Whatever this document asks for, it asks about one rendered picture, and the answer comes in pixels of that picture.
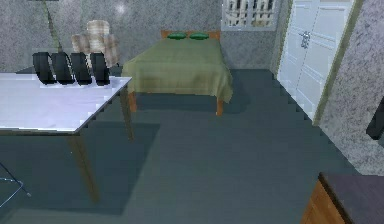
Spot bed with green cover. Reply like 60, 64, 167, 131
121, 29, 234, 117

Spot green pillow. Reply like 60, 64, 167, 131
166, 31, 188, 41
189, 31, 210, 41

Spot beige plaid armchair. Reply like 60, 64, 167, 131
70, 19, 120, 68

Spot white panelled room door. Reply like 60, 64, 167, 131
276, 0, 356, 122

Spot white top wooden table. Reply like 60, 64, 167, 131
0, 72, 136, 204

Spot wooden cabinet with dark top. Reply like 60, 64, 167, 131
299, 172, 384, 224

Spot window with white frame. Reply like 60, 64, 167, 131
220, 0, 280, 32

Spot thin grey wire frame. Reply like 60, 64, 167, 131
0, 162, 32, 210

